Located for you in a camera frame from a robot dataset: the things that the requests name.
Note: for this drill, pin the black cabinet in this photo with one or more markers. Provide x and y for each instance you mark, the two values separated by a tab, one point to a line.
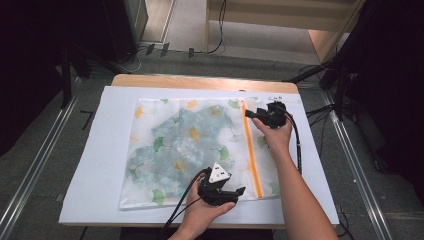
123	26

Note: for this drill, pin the wooden table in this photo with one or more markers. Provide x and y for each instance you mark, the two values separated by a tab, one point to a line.
200	81

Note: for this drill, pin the metal floor rail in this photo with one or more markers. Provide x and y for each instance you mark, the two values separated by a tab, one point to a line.
36	160
353	160

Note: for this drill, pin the black metal stand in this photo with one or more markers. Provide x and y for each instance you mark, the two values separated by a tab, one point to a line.
66	76
339	93

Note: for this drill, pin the light wooden shelf frame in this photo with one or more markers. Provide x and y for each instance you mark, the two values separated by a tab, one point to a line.
283	16

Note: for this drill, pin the person's left hand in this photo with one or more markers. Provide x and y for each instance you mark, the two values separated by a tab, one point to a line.
200	213

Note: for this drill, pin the leaf print mesh laundry bag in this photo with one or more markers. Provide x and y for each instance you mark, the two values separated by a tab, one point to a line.
150	110

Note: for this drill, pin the blue floral garment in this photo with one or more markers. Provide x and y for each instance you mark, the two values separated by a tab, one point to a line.
173	150

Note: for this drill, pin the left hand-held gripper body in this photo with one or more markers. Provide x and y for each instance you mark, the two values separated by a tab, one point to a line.
216	193

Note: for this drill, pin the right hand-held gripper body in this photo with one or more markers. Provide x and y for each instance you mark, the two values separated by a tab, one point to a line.
275	115

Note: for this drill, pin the white paper sheet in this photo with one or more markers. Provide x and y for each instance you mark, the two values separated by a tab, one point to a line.
96	150

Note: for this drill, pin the person's right hand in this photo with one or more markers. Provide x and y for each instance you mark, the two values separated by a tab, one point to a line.
278	140

